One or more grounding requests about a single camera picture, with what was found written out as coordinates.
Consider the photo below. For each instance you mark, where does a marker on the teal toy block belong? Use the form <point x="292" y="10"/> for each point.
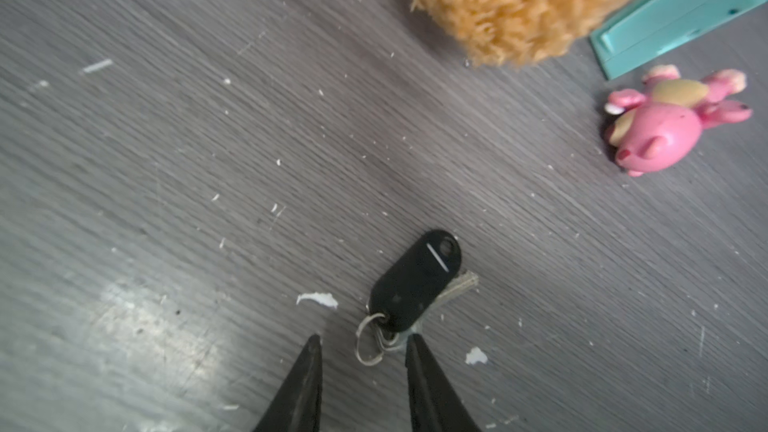
<point x="646" y="29"/>

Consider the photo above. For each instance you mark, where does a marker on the pink toy figure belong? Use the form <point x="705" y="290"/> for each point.
<point x="658" y="126"/>

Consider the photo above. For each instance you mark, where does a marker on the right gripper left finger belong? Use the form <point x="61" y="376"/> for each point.
<point x="297" y="405"/>

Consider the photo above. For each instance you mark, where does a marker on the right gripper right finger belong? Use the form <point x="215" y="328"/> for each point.
<point x="434" y="404"/>

